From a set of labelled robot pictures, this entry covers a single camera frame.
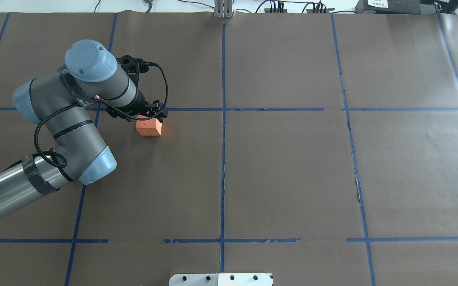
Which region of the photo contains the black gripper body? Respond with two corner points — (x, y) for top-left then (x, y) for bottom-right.
(128, 92), (160, 118)

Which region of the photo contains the orange foam cube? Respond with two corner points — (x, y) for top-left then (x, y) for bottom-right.
(135, 118), (163, 137)

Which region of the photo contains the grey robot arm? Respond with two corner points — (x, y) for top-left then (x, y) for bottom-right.
(0, 39), (169, 219)

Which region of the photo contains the black equipment box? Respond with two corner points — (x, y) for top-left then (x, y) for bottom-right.
(355, 0), (458, 15)

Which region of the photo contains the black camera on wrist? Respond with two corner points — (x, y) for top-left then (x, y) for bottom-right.
(116, 55), (151, 75)

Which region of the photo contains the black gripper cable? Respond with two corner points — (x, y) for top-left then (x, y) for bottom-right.
(33, 61), (169, 169)

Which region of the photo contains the grey metal camera post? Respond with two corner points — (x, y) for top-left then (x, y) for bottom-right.
(214, 0), (234, 19)

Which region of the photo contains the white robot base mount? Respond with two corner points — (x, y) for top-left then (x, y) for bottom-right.
(169, 272), (274, 286)

